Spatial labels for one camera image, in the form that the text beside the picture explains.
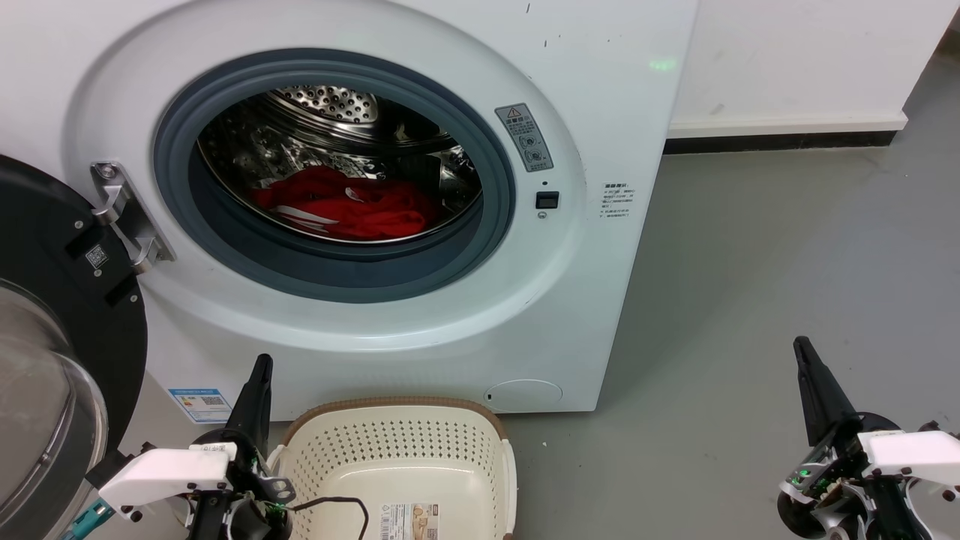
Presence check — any blue energy label sticker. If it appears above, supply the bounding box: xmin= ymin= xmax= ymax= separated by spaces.
xmin=168 ymin=388 xmax=233 ymax=425

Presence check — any thin black cable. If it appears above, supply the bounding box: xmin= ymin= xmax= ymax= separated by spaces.
xmin=289 ymin=496 xmax=370 ymax=540

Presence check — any washing machine door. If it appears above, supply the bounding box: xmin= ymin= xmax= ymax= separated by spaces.
xmin=0 ymin=154 xmax=149 ymax=540

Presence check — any red garment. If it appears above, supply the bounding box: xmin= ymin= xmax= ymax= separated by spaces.
xmin=251 ymin=165 xmax=440 ymax=242

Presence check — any grey warning sticker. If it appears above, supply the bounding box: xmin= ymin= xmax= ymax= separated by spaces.
xmin=494 ymin=103 xmax=554 ymax=173

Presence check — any white front-load washing machine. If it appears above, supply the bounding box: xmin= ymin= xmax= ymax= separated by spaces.
xmin=0 ymin=0 xmax=700 ymax=422

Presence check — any stainless steel washing machine drum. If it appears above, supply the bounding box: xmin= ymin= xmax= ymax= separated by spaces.
xmin=196 ymin=84 xmax=482 ymax=245

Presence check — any white wall skirting ledge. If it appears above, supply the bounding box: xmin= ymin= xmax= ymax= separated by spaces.
xmin=664 ymin=112 xmax=908 ymax=155

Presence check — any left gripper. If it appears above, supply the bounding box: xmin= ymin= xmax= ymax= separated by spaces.
xmin=184 ymin=354 xmax=295 ymax=540

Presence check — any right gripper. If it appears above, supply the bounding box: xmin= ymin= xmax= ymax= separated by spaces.
xmin=776 ymin=336 xmax=935 ymax=540

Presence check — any cream perforated laundry basket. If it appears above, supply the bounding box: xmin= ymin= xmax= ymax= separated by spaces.
xmin=268 ymin=397 xmax=518 ymax=540

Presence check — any teal cable connector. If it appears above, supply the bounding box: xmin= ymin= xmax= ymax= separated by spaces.
xmin=64 ymin=501 xmax=113 ymax=540

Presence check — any silver door hinge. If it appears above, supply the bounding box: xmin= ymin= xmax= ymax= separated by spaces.
xmin=90 ymin=160 xmax=177 ymax=275

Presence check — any printed product label with barcode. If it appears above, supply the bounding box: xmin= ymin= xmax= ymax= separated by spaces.
xmin=379 ymin=502 xmax=440 ymax=540

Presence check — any small text sticker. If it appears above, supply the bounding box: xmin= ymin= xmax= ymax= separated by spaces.
xmin=600 ymin=182 xmax=635 ymax=220

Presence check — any round white filter cover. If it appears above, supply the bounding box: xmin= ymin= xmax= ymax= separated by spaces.
xmin=484 ymin=379 xmax=563 ymax=413

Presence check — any grey rubber door gasket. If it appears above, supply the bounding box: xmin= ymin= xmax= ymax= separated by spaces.
xmin=154 ymin=49 xmax=517 ymax=305

